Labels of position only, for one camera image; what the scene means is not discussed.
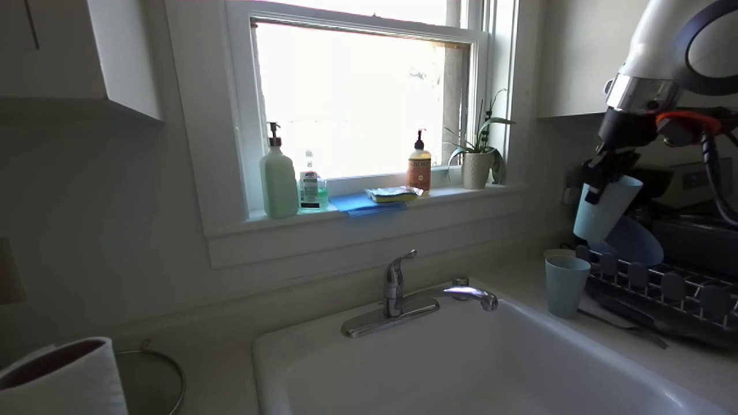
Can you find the black kitchen appliance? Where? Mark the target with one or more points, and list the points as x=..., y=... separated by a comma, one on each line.
x=700, y=231

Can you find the white upper cabinet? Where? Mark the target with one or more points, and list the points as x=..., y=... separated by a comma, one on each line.
x=116, y=46
x=576, y=54

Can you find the light green plastic cup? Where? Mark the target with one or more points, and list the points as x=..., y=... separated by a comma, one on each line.
x=565, y=286
x=611, y=210

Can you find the orange soap pump bottle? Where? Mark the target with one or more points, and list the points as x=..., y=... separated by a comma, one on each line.
x=418, y=171

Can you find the white paper towel roll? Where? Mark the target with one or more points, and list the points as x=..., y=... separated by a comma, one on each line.
x=69, y=381

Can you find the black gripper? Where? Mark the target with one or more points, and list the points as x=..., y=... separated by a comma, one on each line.
x=622, y=135

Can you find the round metal strainer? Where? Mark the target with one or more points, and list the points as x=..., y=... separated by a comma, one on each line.
x=152, y=383

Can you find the blue plastic bowl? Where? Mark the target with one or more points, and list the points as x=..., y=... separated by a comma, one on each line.
x=641, y=245

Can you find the yellow sponge dish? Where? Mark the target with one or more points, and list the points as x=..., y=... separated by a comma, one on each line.
x=393, y=194

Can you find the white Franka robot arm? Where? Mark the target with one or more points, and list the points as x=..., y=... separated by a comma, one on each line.
x=659, y=46

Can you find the pale green pump bottle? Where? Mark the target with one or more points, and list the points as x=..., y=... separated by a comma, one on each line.
x=280, y=186

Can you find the blue cloth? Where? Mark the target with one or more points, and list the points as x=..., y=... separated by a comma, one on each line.
x=356, y=204

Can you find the white kitchen sink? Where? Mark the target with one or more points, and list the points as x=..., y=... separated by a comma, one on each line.
x=462, y=361

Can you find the small clear bottle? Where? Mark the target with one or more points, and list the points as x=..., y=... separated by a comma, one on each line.
x=310, y=191

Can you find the white window frame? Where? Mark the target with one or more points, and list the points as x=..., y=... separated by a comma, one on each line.
x=241, y=117

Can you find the chrome sink faucet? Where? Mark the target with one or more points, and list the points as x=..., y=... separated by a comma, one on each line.
x=394, y=297

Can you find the potted plant white pot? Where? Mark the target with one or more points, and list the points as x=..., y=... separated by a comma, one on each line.
x=475, y=166

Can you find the dark dish drying rack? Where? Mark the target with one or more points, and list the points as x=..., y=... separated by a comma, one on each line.
x=670, y=297

